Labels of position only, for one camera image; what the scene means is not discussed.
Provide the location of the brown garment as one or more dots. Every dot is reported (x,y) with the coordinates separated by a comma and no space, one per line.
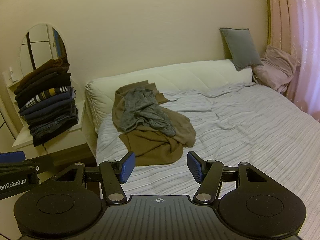
(150,145)

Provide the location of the sheer pink curtain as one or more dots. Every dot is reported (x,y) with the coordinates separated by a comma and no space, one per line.
(310,55)

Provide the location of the crumpled pink blanket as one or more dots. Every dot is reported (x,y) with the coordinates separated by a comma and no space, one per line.
(275,67)

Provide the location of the cream pillow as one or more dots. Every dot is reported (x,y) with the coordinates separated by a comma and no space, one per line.
(175,75)

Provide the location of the grey plaid shorts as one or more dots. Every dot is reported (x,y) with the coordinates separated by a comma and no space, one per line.
(142,107)

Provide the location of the dusty pink drape curtain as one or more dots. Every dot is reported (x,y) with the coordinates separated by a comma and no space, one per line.
(277,12)

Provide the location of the grey pillow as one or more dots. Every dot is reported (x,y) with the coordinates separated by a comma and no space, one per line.
(241,47)

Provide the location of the white dressing table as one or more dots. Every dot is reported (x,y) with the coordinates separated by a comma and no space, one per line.
(23,135)

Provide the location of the small white bottle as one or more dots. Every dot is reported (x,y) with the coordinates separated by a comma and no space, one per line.
(12,75)

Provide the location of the oval wall mirror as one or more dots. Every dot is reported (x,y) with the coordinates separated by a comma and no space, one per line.
(37,45)

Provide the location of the tall stack of folded clothes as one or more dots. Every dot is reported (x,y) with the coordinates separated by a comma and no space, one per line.
(45,100)

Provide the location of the striped grey duvet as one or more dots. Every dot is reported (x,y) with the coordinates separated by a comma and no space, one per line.
(250,125)

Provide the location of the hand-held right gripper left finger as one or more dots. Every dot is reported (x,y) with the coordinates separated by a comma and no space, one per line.
(127,166)

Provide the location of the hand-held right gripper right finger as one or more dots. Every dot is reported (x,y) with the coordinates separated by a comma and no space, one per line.
(195,166)

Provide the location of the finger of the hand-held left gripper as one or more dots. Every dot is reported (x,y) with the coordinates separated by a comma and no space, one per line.
(42,163)
(11,157)

